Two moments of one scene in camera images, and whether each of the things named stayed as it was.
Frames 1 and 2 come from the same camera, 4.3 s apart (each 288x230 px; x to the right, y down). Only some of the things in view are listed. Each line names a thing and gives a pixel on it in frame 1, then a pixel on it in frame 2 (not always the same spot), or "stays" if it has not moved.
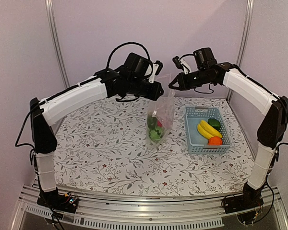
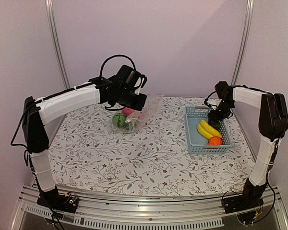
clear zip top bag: x=160 y=117 -> x=128 y=120
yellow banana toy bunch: x=207 y=131 stays
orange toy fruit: x=215 y=140 stays
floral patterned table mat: x=103 y=149 stays
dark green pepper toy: x=215 y=123 stays
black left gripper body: x=151 y=94 -> x=126 y=100
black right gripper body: x=186 y=85 -> x=224 y=111
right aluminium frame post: x=243 y=42 stays
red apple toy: x=159 y=124 -> x=126 y=111
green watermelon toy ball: x=155 y=135 -> x=119 y=120
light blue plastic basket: x=197 y=144 stays
